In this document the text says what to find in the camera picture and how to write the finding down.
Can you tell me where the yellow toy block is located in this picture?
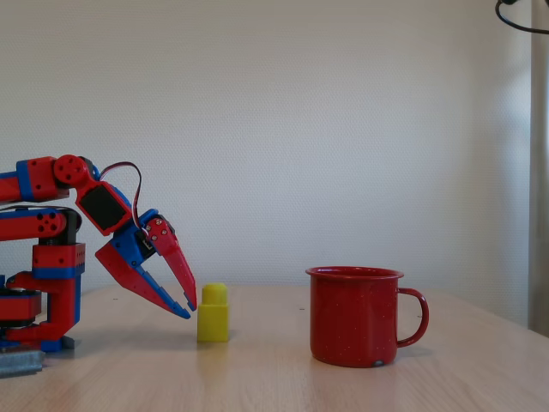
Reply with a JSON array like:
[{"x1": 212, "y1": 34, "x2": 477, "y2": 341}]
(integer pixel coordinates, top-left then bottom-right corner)
[{"x1": 196, "y1": 282, "x2": 231, "y2": 343}]

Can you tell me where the red enamel mug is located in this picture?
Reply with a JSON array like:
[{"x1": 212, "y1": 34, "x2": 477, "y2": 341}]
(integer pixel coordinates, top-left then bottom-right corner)
[{"x1": 305, "y1": 265, "x2": 431, "y2": 369}]

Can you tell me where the grey metal table clamp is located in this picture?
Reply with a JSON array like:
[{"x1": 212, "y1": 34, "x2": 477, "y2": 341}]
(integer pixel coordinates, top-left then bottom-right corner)
[{"x1": 0, "y1": 348, "x2": 46, "y2": 379}]

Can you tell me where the beige curtain strip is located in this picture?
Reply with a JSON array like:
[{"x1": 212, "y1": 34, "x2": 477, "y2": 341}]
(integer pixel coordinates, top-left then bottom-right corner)
[{"x1": 527, "y1": 0, "x2": 549, "y2": 340}]

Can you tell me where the red white servo cable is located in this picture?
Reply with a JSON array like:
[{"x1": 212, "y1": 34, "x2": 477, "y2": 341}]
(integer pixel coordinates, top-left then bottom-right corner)
[{"x1": 98, "y1": 161, "x2": 150, "y2": 241}]

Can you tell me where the black hanging cable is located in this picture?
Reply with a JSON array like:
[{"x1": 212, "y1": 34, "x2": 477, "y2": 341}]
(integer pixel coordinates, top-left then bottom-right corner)
[{"x1": 494, "y1": 0, "x2": 549, "y2": 36}]

